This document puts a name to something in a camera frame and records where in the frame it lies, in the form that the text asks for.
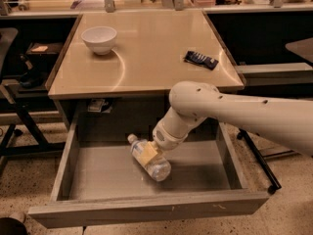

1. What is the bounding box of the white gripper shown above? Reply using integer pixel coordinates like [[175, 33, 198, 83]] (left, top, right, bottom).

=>
[[139, 120, 188, 166]]

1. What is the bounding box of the clear plastic water bottle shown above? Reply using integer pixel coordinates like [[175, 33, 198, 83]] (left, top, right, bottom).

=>
[[127, 134, 171, 182]]

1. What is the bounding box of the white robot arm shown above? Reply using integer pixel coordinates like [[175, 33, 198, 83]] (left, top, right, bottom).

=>
[[139, 81, 313, 165]]

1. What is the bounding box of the grey open top drawer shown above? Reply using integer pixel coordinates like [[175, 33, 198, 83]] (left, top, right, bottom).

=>
[[29, 114, 269, 228]]

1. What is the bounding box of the grey drawer cabinet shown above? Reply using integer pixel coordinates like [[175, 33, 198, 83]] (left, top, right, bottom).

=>
[[47, 10, 245, 123]]

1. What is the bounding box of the white label under tabletop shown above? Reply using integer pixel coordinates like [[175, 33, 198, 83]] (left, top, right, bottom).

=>
[[88, 99, 105, 113]]

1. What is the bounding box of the dark blue snack packet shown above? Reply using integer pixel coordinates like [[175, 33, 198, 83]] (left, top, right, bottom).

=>
[[184, 51, 218, 71]]

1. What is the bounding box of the white ceramic bowl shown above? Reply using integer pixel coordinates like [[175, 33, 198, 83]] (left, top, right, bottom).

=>
[[81, 26, 117, 55]]

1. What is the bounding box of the black chair base leg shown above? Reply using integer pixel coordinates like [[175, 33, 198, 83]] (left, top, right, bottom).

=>
[[237, 129, 282, 195]]

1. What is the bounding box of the black box with tan note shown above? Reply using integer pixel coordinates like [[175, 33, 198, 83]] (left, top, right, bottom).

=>
[[26, 42, 63, 55]]

